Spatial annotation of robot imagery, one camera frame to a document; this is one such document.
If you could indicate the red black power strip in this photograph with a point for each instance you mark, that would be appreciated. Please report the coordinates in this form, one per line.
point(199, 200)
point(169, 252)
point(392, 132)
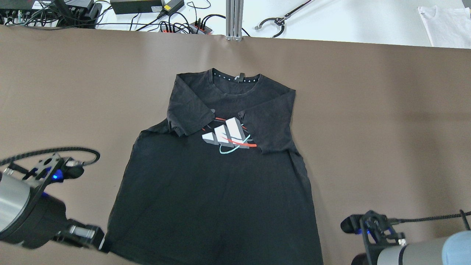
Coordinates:
point(183, 28)

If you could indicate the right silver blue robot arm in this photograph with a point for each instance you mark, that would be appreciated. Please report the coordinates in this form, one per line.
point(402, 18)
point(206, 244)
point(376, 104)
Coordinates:
point(451, 250)

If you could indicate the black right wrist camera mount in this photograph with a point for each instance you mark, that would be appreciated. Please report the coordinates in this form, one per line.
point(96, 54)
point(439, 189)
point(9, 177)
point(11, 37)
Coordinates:
point(376, 229)

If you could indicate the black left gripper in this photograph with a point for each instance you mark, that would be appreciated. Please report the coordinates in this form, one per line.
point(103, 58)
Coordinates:
point(40, 219)

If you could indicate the black printed t-shirt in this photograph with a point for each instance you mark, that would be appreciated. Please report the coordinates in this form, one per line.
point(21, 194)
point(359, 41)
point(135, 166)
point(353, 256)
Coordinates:
point(219, 181)

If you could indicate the white folded t-shirt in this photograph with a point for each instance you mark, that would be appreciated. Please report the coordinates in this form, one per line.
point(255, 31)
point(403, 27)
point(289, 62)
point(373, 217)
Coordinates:
point(447, 27)

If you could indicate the aluminium frame post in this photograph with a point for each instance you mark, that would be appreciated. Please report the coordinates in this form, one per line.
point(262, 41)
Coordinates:
point(234, 14)

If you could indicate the black power adapter brick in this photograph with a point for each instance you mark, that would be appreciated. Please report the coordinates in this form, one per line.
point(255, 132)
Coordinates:
point(136, 6)

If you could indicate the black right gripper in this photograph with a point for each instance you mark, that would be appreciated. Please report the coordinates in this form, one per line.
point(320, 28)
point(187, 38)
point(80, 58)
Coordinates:
point(358, 260)

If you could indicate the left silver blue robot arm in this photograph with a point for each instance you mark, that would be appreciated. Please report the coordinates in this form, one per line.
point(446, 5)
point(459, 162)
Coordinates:
point(15, 194)

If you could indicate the metal reacher grabber tool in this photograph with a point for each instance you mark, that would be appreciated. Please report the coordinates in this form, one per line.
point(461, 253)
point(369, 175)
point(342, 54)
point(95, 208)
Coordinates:
point(280, 21)

